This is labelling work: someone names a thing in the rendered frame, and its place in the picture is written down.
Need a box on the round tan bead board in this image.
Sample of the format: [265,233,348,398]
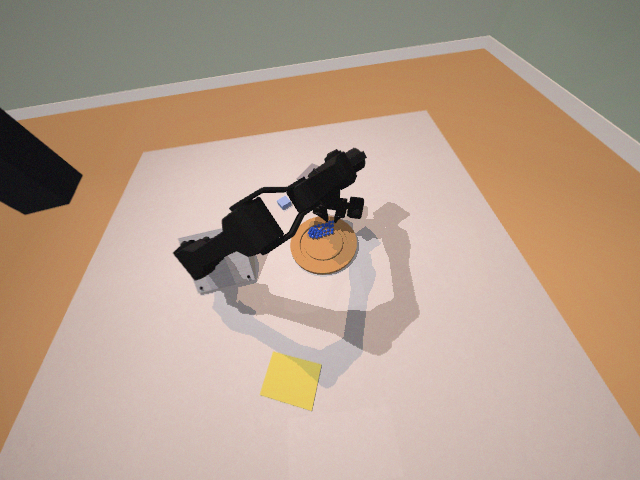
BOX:
[290,216,357,275]

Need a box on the blue cube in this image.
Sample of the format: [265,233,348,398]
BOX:
[277,196,292,210]

